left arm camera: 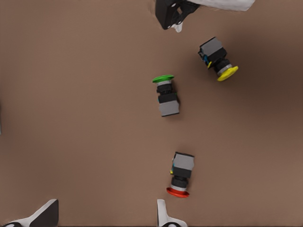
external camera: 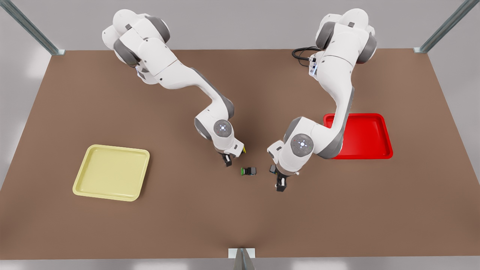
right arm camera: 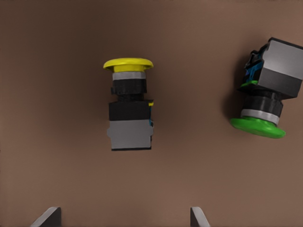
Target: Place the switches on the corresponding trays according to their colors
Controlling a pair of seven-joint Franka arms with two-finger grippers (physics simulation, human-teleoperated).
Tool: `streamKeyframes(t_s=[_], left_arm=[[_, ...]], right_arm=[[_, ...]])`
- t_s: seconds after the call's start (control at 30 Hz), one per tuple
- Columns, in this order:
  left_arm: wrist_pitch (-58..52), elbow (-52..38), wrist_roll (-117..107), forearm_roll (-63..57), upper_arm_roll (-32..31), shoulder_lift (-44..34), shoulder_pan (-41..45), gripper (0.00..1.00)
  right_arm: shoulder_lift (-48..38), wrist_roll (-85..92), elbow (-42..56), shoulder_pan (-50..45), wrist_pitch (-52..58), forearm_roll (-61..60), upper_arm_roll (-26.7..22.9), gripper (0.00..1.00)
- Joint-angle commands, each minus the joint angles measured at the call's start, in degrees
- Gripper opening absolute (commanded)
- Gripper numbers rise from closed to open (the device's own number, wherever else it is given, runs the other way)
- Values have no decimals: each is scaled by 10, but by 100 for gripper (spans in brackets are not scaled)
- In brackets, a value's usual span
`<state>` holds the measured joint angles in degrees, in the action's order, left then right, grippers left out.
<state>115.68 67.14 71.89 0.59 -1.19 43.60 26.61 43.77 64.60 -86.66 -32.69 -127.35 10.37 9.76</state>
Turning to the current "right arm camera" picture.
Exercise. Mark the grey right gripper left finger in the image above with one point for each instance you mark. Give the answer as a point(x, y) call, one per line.
point(48, 218)

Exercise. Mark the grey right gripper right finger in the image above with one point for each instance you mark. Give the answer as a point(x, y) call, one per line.
point(198, 218)

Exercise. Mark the yellow push-button switch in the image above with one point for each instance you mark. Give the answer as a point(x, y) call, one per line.
point(129, 106)

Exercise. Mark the green push-button switch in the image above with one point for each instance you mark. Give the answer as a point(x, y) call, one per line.
point(267, 94)

